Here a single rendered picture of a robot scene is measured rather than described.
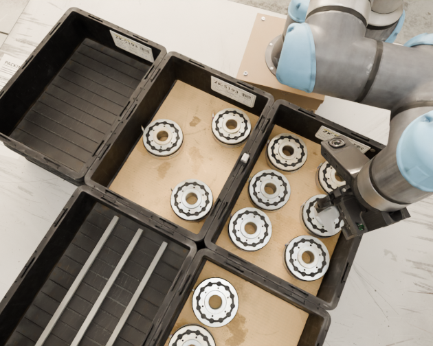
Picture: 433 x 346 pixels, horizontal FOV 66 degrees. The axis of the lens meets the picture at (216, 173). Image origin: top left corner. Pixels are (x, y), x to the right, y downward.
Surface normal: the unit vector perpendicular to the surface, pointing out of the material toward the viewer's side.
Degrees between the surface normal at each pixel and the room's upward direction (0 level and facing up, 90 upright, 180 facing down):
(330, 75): 58
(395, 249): 0
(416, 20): 0
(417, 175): 88
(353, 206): 2
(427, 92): 28
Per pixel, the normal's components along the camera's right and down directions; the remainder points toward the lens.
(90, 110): 0.02, -0.31
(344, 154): -0.19, -0.73
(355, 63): -0.13, 0.15
